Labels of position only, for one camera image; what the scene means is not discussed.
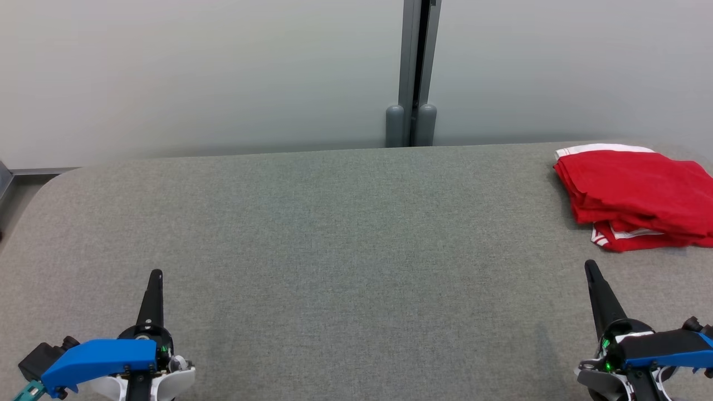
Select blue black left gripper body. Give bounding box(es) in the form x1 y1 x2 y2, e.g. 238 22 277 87
42 323 175 401

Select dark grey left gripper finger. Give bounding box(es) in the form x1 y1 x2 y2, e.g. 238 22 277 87
136 270 165 329

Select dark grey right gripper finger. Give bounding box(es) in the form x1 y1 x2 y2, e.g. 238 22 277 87
584 260 628 338

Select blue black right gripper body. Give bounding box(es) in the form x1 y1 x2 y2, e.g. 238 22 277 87
600 319 713 401

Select red number 23 basketball jersey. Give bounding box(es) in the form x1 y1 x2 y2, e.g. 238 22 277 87
590 220 713 252

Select red shorts with white stripe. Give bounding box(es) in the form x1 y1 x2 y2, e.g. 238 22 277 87
554 144 713 236

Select teal left camera cable plug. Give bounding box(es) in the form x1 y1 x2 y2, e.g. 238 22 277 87
11 380 45 401

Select grey partition base rail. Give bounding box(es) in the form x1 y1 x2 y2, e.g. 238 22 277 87
0 160 80 195

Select grey partition post with feet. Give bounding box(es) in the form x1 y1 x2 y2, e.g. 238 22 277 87
385 0 442 148

